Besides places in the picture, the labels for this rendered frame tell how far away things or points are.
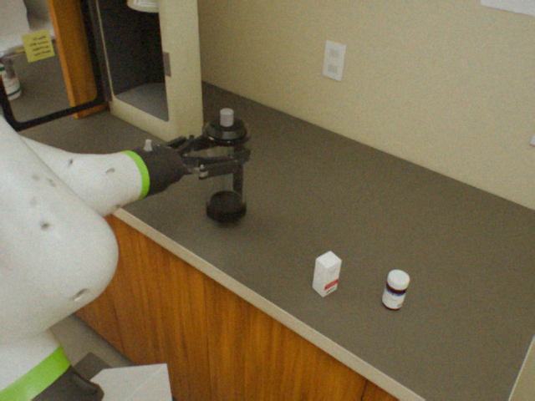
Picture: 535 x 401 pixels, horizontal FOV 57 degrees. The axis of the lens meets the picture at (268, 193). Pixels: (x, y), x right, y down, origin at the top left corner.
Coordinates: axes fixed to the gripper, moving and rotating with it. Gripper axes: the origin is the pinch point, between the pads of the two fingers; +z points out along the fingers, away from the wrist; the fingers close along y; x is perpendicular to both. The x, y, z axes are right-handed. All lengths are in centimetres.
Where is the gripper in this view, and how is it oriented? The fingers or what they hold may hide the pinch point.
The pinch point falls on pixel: (225, 149)
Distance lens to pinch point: 109.8
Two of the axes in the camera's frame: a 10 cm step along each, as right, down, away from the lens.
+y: -7.9, -3.9, 4.6
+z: 5.8, -2.6, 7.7
